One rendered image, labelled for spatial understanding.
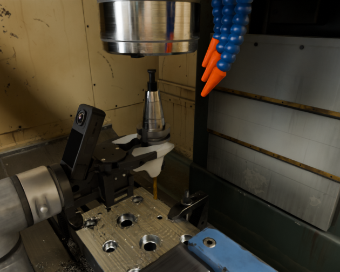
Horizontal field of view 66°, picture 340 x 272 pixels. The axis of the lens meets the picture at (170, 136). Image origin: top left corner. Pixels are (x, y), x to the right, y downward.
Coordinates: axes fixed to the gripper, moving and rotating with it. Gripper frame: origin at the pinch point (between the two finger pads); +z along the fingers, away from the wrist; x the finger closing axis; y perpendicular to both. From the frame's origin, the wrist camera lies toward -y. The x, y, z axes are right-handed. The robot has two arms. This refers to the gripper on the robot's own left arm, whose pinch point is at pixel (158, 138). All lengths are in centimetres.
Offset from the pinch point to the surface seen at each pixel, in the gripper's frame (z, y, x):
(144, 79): 69, 14, -101
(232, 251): -10.3, 1.4, 25.1
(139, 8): -6.7, -22.3, 5.3
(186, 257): -13.8, 2.5, 21.8
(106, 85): 42, 13, -101
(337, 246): 44, 39, 26
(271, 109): 41.8, 3.3, 0.5
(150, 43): -5.7, -17.9, 6.0
